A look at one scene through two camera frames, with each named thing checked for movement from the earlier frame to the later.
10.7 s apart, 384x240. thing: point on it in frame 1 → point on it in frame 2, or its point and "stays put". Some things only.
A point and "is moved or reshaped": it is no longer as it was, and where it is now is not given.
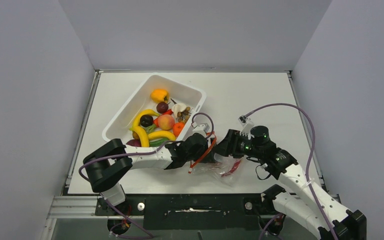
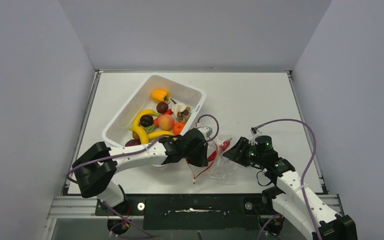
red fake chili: x=234 y=168 is moved or reshaped
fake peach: x=165 y=122 stays put
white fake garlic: x=177 y=108 stays put
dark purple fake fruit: x=162 y=107 stays put
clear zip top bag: x=227 y=168 is moved or reshaped
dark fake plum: x=146 y=120 stays put
